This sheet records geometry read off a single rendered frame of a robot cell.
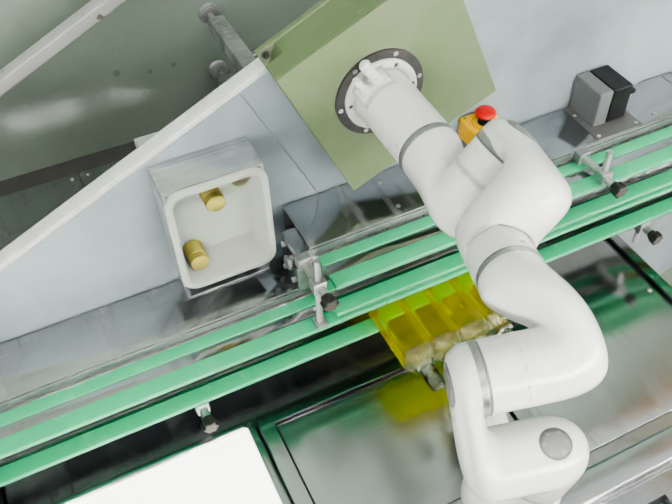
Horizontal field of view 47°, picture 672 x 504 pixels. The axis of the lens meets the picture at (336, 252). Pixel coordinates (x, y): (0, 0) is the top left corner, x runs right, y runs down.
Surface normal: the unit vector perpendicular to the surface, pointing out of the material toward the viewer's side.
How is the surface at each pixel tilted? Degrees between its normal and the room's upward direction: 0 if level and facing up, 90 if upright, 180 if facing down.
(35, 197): 90
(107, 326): 90
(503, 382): 48
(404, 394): 90
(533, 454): 70
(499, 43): 0
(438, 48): 2
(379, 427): 90
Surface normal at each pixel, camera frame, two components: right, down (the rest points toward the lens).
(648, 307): -0.03, -0.68
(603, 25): 0.44, 0.66
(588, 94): -0.90, 0.33
